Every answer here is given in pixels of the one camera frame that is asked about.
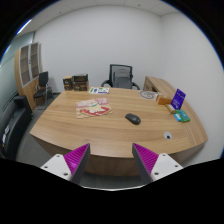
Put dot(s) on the small tan box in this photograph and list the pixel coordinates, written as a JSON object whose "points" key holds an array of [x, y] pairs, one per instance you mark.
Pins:
{"points": [[171, 109]]}

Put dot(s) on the wooden bookshelf cabinet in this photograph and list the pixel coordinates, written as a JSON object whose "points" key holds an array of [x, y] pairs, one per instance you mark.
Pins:
{"points": [[27, 67]]}

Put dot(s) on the small brown box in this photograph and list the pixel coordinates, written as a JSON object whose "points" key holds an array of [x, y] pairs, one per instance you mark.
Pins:
{"points": [[67, 82]]}

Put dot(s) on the black sofa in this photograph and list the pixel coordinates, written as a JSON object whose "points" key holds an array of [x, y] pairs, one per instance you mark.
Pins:
{"points": [[13, 124]]}

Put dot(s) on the pink patterned mouse pad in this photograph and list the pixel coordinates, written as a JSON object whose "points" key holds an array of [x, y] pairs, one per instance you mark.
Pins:
{"points": [[92, 108]]}

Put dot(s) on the blue packet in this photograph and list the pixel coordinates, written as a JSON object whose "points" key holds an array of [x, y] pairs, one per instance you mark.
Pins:
{"points": [[178, 118]]}

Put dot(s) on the black computer mouse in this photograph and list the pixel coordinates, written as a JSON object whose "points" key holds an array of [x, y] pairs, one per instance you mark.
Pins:
{"points": [[134, 119]]}

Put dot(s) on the large dark brown box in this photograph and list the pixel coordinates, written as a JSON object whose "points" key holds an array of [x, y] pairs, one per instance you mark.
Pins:
{"points": [[80, 82]]}

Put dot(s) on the grey mesh office chair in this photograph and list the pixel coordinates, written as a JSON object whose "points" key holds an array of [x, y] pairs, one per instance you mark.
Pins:
{"points": [[120, 76]]}

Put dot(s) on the orange brown box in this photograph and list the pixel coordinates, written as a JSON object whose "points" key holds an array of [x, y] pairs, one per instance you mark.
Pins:
{"points": [[163, 100]]}

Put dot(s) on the green packet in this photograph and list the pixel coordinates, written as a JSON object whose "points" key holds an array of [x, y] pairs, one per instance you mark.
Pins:
{"points": [[183, 115]]}

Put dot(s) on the round grey coaster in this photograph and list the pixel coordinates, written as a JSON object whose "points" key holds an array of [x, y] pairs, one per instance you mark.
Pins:
{"points": [[148, 95]]}

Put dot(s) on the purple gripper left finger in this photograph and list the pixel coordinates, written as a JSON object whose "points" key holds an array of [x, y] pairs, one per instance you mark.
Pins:
{"points": [[70, 166]]}

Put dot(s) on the desk cable grommet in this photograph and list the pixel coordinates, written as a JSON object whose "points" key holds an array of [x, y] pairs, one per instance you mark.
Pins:
{"points": [[167, 135]]}

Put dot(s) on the wooden side cabinet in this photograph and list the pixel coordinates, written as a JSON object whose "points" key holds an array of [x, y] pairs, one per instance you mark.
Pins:
{"points": [[158, 85]]}

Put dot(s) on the black visitor chair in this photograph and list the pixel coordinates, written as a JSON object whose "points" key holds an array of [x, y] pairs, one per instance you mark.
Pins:
{"points": [[43, 89]]}

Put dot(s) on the purple standing card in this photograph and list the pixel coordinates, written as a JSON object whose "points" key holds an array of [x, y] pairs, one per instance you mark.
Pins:
{"points": [[178, 99]]}

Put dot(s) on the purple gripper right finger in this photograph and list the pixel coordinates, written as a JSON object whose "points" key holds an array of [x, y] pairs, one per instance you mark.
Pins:
{"points": [[153, 166]]}

